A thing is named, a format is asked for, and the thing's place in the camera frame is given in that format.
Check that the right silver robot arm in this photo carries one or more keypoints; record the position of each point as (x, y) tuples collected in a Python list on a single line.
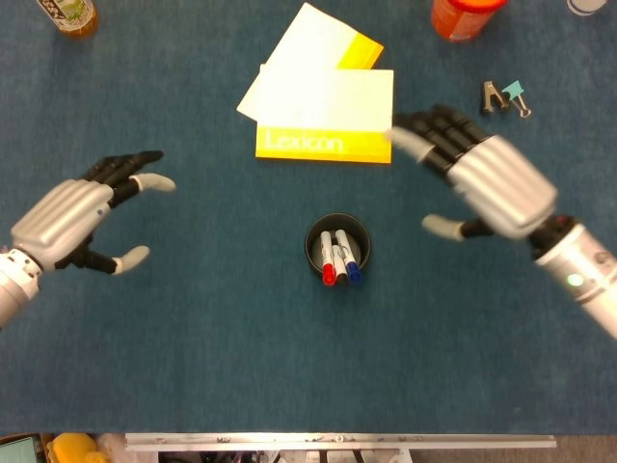
[(583, 280)]

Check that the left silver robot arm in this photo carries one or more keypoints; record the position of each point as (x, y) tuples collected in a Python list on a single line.
[(14, 289)]

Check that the red cap whiteboard marker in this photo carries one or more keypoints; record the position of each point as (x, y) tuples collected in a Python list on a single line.
[(328, 260)]

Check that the orange red snack canister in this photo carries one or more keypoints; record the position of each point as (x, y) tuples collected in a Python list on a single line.
[(463, 21)]

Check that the aluminium rail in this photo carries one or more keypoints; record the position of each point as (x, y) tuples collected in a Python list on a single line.
[(337, 440)]

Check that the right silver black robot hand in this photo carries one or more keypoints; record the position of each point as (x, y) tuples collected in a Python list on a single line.
[(506, 188)]

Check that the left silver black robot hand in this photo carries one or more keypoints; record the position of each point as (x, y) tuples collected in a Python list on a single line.
[(58, 222)]

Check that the white paper cup yellow lid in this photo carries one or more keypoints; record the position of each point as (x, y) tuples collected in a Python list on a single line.
[(585, 7)]

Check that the orange tea bottle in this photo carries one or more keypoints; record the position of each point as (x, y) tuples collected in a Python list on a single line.
[(72, 19)]

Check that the yellow white Lexicon notebook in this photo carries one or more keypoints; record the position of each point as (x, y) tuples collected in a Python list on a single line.
[(323, 111)]

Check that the blue cap whiteboard marker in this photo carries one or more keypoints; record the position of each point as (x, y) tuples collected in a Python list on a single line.
[(354, 270)]

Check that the yellow plastic object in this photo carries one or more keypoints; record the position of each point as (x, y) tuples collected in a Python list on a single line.
[(72, 448)]

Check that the black cap whiteboard marker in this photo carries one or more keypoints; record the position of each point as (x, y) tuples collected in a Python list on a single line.
[(340, 270)]

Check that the black mesh pen cup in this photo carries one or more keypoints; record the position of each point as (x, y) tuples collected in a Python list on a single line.
[(313, 226)]

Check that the blue felt table mat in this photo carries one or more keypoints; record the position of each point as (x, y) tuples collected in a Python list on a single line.
[(241, 347)]

